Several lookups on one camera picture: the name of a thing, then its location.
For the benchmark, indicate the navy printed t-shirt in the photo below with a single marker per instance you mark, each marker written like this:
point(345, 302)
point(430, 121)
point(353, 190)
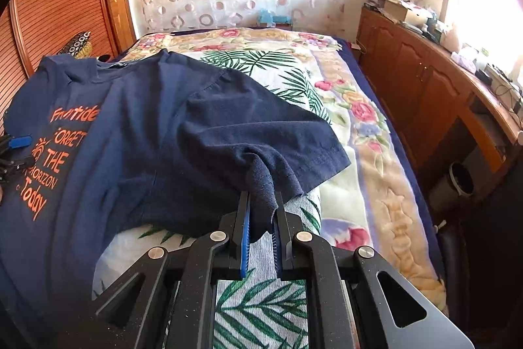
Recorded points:
point(168, 141)

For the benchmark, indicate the cardboard box on cabinet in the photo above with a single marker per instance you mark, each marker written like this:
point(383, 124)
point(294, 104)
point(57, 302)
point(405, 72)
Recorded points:
point(400, 12)

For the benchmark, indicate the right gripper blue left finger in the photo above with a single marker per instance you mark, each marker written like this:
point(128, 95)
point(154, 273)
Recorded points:
point(240, 239)

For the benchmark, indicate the dark patterned folded blanket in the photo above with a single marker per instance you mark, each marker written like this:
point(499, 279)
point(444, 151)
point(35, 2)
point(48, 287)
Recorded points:
point(78, 47)

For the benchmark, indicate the floral and fern bedspread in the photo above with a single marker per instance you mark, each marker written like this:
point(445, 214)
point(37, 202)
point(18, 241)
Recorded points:
point(370, 196)

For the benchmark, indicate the bright window with frame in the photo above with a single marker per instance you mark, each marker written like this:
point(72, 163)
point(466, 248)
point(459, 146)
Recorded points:
point(489, 26)

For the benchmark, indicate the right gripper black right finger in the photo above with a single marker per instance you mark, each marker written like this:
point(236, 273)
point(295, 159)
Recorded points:
point(281, 240)

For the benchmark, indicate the brown slatted wooden wardrobe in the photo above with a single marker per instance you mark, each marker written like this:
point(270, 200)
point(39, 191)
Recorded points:
point(32, 29)

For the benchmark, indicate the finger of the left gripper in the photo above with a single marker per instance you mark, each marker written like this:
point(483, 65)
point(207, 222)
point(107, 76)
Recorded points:
point(8, 142)
point(10, 167)

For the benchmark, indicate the brown wooden side cabinet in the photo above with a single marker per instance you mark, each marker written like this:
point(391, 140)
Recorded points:
point(442, 113)

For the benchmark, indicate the light blue box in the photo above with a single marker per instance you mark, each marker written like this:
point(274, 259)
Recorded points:
point(268, 19)

